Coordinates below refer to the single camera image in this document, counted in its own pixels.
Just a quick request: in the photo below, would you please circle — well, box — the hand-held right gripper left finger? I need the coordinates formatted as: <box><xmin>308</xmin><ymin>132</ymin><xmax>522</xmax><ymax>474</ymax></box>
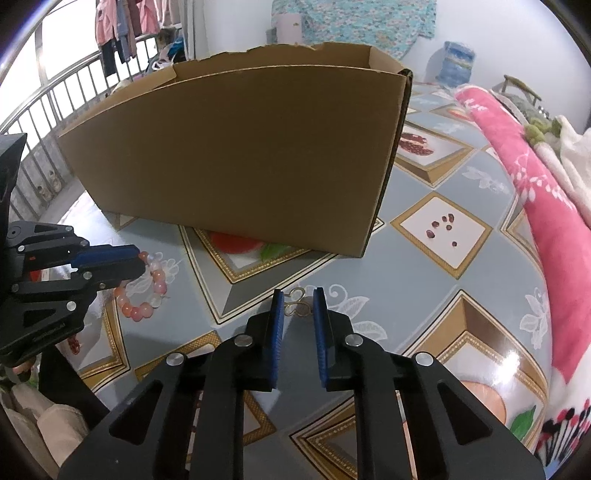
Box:
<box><xmin>58</xmin><ymin>288</ymin><xmax>284</xmax><ymax>480</ymax></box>

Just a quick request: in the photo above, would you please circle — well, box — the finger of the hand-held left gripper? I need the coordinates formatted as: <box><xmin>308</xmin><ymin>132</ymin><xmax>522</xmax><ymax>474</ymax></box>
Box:
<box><xmin>0</xmin><ymin>260</ymin><xmax>147</xmax><ymax>363</ymax></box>
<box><xmin>9</xmin><ymin>222</ymin><xmax>141</xmax><ymax>278</ymax></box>

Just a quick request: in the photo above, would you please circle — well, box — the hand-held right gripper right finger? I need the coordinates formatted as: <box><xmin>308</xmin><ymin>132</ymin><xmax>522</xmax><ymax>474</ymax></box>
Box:
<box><xmin>313</xmin><ymin>287</ymin><xmax>546</xmax><ymax>480</ymax></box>

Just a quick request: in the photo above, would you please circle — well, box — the orange pink bead bracelet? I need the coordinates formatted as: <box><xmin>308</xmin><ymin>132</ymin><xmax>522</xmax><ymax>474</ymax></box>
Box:
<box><xmin>113</xmin><ymin>251</ymin><xmax>168</xmax><ymax>322</ymax></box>

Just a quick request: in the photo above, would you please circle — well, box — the brown cardboard box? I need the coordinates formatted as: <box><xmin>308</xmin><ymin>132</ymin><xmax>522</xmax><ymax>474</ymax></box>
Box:
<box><xmin>55</xmin><ymin>41</ymin><xmax>414</xmax><ymax>259</ymax></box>

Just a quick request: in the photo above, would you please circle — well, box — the metal balcony railing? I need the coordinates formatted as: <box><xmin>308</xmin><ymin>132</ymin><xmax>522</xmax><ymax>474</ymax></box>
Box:
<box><xmin>0</xmin><ymin>32</ymin><xmax>185</xmax><ymax>222</ymax></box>

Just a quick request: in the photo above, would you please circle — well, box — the fruit print tablecloth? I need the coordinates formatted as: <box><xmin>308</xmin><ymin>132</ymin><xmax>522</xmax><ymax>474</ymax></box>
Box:
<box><xmin>51</xmin><ymin>78</ymin><xmax>559</xmax><ymax>480</ymax></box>

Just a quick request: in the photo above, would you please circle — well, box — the black cloth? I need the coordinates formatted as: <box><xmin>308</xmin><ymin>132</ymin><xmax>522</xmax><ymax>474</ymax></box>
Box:
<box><xmin>39</xmin><ymin>344</ymin><xmax>112</xmax><ymax>416</ymax></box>

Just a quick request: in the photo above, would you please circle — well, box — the row of hanging clothes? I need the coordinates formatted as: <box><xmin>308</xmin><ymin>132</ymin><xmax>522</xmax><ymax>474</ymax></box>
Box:
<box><xmin>95</xmin><ymin>0</ymin><xmax>162</xmax><ymax>77</ymax></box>

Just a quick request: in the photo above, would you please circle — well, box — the pile of clothes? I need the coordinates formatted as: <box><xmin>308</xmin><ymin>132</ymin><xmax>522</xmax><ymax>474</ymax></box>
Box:
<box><xmin>148</xmin><ymin>39</ymin><xmax>190</xmax><ymax>70</ymax></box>

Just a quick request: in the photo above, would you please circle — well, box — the pink floral blanket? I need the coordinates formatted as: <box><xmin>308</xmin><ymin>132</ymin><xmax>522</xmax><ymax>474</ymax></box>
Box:
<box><xmin>455</xmin><ymin>85</ymin><xmax>591</xmax><ymax>476</ymax></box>

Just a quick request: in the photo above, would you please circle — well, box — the pale pink board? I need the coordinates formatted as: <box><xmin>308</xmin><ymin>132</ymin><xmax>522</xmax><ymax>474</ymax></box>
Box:
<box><xmin>277</xmin><ymin>14</ymin><xmax>303</xmax><ymax>44</ymax></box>

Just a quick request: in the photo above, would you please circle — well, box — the olive green cloth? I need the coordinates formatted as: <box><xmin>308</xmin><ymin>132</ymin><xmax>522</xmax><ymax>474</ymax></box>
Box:
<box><xmin>526</xmin><ymin>117</ymin><xmax>561</xmax><ymax>144</ymax></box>

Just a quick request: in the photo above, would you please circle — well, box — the blue water jug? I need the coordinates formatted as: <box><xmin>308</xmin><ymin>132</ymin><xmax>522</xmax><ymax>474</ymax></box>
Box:
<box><xmin>436</xmin><ymin>41</ymin><xmax>476</xmax><ymax>86</ymax></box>

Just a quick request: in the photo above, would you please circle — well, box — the white blanket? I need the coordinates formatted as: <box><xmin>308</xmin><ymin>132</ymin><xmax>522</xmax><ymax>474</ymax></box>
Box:
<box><xmin>551</xmin><ymin>115</ymin><xmax>591</xmax><ymax>204</ymax></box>

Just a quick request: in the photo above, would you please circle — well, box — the wooden chair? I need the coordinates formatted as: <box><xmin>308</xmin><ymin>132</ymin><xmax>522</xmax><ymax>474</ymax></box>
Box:
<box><xmin>502</xmin><ymin>74</ymin><xmax>543</xmax><ymax>107</ymax></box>

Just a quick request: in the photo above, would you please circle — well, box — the teal floral wall cloth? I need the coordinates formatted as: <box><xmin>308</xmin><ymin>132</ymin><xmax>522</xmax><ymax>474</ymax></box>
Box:
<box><xmin>271</xmin><ymin>0</ymin><xmax>437</xmax><ymax>61</ymax></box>

